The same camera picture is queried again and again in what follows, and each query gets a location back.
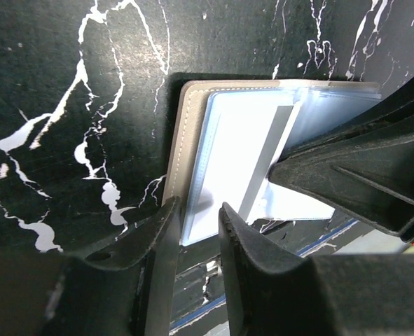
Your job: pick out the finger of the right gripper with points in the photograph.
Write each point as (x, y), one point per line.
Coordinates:
(364, 168)

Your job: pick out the grey leather card holder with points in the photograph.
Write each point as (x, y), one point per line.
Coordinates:
(323, 106)

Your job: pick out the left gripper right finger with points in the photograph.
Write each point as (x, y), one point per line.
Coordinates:
(270, 291)

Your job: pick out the white grey-striped credit card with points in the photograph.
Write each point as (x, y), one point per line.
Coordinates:
(244, 147)

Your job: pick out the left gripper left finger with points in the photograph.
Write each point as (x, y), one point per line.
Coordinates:
(125, 288)

